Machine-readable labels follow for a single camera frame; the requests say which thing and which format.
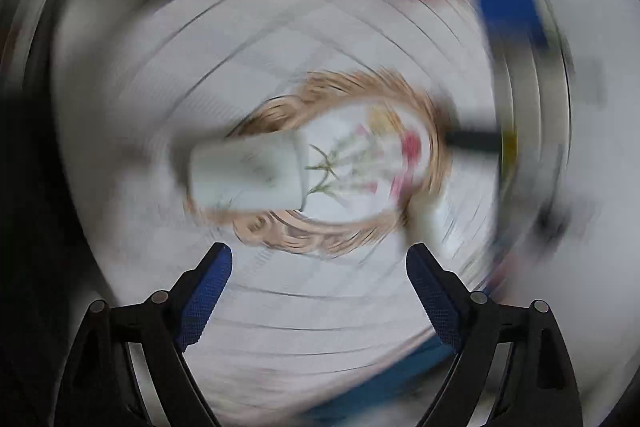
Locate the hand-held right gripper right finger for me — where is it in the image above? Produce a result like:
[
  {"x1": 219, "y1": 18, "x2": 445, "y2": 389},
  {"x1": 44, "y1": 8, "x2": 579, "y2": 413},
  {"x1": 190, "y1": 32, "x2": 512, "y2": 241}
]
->
[{"x1": 405, "y1": 243, "x2": 584, "y2": 427}]

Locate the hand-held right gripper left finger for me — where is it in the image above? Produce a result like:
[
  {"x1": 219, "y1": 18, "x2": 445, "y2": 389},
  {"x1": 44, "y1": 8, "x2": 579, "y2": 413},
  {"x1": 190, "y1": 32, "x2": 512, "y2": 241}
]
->
[{"x1": 54, "y1": 242, "x2": 234, "y2": 427}]

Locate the white cup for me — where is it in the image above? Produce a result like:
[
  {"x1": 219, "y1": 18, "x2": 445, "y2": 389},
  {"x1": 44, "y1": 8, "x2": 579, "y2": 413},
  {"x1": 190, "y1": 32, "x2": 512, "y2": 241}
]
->
[{"x1": 186, "y1": 133, "x2": 307, "y2": 212}]

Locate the floral plate with gold rim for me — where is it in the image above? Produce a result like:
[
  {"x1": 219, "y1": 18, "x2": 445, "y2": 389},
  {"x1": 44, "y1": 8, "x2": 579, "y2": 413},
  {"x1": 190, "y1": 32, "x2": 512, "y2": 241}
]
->
[{"x1": 184, "y1": 68, "x2": 453, "y2": 260}]

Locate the black stick-shaped object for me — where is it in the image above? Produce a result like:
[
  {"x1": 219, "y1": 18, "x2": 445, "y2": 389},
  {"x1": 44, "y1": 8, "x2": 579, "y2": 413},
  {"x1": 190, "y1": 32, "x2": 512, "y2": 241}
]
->
[{"x1": 445, "y1": 129, "x2": 501, "y2": 154}]

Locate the blue object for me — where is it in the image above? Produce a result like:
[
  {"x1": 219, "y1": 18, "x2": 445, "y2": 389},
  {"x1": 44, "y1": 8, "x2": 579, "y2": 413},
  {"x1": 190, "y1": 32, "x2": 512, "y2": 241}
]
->
[{"x1": 462, "y1": 0, "x2": 548, "y2": 50}]

